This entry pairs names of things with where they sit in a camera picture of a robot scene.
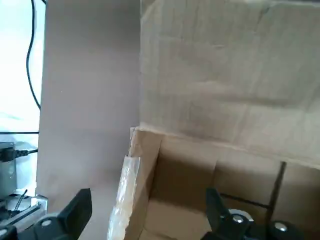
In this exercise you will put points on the brown cardboard box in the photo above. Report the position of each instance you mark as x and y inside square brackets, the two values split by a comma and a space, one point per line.
[225, 75]

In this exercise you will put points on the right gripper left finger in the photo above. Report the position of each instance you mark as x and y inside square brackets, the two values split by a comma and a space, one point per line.
[62, 222]

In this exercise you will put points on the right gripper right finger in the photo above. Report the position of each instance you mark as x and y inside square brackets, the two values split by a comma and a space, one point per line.
[225, 225]

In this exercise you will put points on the large black power supply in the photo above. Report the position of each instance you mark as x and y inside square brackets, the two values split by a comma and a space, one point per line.
[6, 170]

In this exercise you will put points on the aluminium frame post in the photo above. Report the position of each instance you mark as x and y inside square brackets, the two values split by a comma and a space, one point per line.
[30, 205]

